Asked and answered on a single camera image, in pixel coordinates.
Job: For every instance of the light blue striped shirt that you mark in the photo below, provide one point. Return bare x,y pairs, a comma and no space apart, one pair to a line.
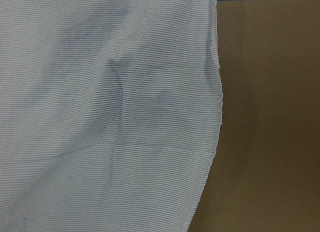
110,113

